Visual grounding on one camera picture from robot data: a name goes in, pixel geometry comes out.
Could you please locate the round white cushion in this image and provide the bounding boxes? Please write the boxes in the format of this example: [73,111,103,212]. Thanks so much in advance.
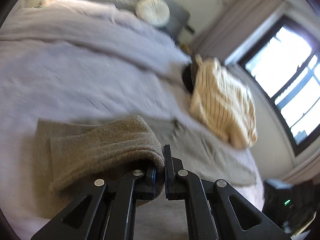
[135,0,170,28]

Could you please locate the mauve curtain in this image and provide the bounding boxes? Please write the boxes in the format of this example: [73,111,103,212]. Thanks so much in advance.
[191,0,289,64]

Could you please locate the lavender textured bedspread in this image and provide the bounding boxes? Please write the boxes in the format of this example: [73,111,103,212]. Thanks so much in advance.
[1,5,265,239]

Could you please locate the grey folded trousers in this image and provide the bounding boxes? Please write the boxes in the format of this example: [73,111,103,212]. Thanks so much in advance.
[143,115,260,187]

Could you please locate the black framed window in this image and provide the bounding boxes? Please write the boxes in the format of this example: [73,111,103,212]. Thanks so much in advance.
[238,16,319,155]

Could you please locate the black round basket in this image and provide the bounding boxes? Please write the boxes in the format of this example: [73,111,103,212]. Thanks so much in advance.
[182,54,199,94]

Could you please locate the cream striped garment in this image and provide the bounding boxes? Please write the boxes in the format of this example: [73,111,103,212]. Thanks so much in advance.
[189,55,258,150]

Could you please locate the olive knit sweater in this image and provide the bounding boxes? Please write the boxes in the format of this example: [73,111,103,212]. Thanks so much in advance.
[33,115,164,218]

